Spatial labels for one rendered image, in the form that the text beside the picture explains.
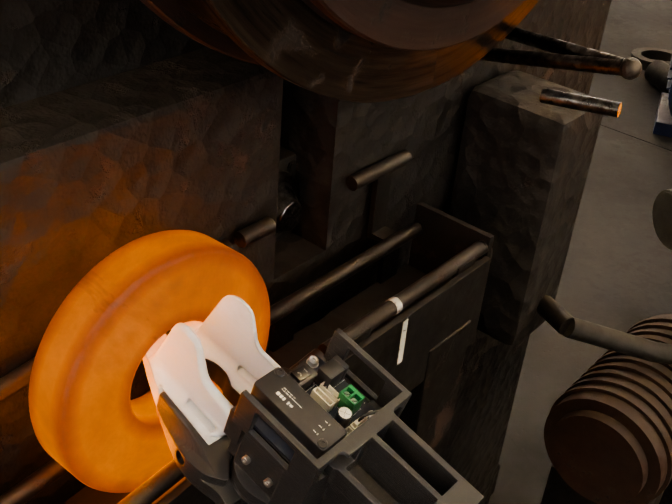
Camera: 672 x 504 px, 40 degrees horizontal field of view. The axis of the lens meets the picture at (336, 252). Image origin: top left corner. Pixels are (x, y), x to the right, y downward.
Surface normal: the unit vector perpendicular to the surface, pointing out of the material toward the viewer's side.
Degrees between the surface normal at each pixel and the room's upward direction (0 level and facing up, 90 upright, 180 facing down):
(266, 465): 91
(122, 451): 88
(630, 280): 0
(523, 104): 22
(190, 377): 90
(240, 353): 88
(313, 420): 16
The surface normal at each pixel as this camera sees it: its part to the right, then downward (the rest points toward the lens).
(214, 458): 0.27, -0.69
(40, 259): 0.76, 0.40
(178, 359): -0.69, 0.35
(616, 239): 0.07, -0.84
